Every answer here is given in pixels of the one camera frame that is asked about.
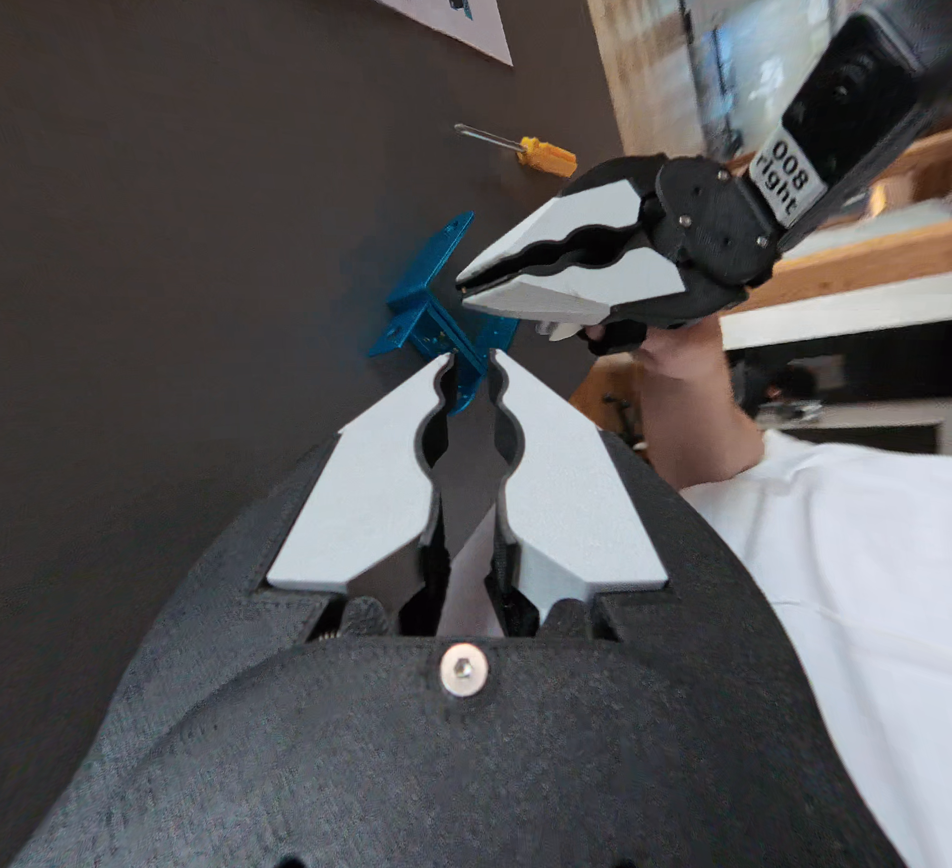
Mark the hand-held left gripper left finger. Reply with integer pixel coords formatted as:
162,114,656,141
265,353,456,634

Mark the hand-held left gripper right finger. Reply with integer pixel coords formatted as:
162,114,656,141
487,349,669,634

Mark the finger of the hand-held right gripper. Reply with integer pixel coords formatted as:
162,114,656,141
455,154,666,290
460,245,687,326

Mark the narrow blue metal bracket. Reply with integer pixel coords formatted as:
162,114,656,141
368,211,477,359

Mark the person's right hand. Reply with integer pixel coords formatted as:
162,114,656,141
632,316,737,400

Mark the large window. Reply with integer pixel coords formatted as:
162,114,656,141
654,0,864,162

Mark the person's white shirt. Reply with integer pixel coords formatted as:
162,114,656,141
680,429,952,868

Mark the yellow handled screwdriver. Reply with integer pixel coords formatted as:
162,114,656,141
454,124,579,179

